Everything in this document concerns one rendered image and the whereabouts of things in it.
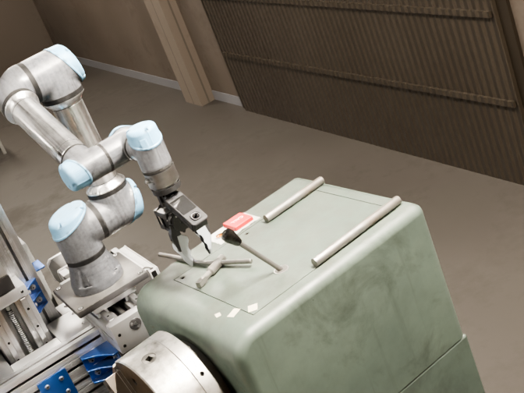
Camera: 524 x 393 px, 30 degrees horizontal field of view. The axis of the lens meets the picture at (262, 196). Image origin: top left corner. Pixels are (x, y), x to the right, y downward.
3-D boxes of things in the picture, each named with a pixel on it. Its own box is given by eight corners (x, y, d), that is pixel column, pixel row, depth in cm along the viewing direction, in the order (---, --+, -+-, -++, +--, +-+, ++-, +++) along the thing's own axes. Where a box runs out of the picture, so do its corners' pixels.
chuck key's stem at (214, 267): (203, 288, 229) (228, 260, 237) (200, 281, 229) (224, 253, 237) (196, 288, 231) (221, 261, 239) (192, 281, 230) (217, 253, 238)
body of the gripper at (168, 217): (185, 215, 241) (167, 173, 236) (204, 221, 234) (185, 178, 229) (161, 231, 237) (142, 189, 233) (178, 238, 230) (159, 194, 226)
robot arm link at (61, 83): (93, 235, 279) (8, 62, 258) (136, 209, 285) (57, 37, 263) (110, 244, 269) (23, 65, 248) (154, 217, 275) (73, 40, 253)
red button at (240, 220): (242, 217, 258) (239, 211, 257) (255, 221, 253) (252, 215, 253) (224, 230, 256) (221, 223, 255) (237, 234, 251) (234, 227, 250)
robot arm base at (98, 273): (66, 287, 280) (51, 258, 276) (111, 260, 285) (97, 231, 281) (84, 302, 267) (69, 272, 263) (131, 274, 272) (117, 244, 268)
